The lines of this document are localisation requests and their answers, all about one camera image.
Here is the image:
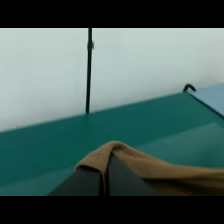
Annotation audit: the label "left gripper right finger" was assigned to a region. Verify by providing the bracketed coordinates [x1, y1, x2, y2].
[105, 152, 158, 197]

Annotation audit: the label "black pole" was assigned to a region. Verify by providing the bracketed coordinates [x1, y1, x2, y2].
[85, 27, 95, 115]

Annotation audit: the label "black cable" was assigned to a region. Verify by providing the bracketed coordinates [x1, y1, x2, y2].
[182, 83, 198, 94]

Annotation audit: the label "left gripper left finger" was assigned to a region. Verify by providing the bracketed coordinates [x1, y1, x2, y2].
[48, 165, 104, 197]

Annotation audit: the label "brown garment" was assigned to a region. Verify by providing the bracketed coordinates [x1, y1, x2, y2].
[73, 140, 224, 197]

